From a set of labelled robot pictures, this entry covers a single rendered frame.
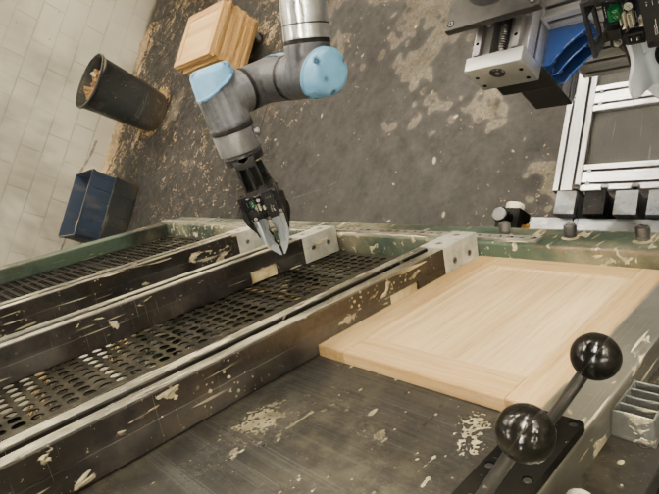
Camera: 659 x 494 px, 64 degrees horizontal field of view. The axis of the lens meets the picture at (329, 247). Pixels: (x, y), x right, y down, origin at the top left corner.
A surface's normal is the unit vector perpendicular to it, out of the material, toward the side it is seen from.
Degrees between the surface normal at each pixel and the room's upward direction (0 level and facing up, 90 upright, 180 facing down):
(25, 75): 90
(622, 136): 0
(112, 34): 90
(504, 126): 0
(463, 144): 0
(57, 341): 90
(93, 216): 90
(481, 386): 58
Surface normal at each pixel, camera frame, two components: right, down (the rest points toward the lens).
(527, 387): -0.16, -0.96
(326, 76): 0.66, 0.15
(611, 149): -0.69, -0.27
